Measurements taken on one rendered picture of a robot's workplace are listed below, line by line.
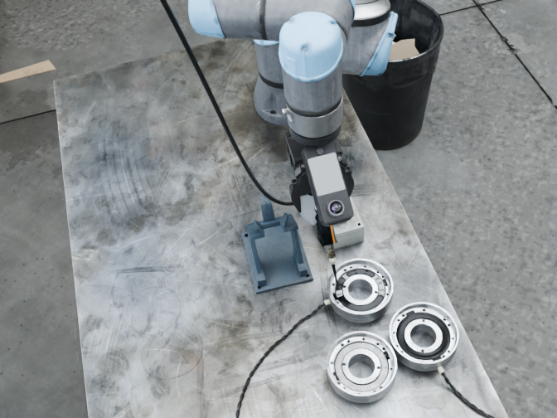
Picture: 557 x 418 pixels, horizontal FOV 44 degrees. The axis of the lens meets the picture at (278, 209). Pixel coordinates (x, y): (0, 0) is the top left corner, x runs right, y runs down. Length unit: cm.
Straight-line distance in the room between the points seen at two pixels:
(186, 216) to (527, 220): 131
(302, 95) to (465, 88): 185
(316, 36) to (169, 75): 78
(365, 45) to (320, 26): 43
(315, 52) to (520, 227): 155
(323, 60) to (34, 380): 154
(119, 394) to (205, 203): 39
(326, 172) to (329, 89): 13
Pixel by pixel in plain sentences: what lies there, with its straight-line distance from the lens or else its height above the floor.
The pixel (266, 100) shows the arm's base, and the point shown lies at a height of 85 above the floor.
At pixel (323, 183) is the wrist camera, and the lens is 94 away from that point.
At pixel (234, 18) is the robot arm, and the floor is 124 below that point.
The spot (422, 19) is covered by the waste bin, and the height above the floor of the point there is 38.
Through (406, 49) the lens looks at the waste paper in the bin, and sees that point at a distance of 229.
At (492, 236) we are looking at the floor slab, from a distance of 225.
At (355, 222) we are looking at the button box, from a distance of 119.
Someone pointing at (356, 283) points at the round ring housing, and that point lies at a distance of 115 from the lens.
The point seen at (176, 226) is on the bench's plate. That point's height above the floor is 80.
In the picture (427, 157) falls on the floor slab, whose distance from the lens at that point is 243.
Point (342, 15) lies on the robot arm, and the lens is 91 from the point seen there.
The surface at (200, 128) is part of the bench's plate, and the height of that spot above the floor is 80.
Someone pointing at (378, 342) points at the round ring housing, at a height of 83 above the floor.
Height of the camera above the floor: 180
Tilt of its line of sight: 52 degrees down
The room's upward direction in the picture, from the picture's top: 8 degrees counter-clockwise
